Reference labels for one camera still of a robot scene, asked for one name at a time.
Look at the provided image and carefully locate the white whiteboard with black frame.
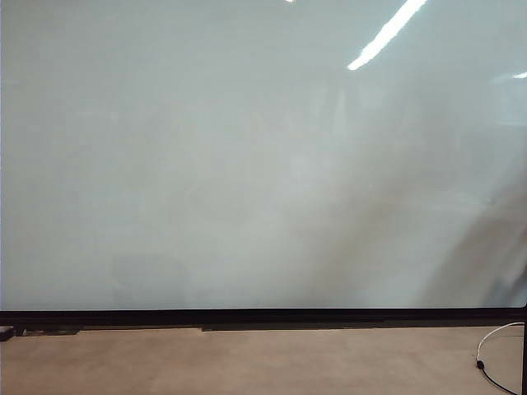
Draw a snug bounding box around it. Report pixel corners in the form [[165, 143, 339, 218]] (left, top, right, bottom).
[[0, 0, 527, 332]]

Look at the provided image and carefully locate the white cable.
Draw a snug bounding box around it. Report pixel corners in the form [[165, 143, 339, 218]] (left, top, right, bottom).
[[475, 321, 525, 364]]

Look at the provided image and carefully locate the black cable with plug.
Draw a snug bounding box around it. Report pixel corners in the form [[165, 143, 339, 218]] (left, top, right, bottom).
[[475, 359, 521, 395]]

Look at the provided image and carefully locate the black whiteboard stand post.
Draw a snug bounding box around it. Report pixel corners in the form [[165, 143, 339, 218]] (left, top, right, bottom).
[[520, 302, 527, 395]]

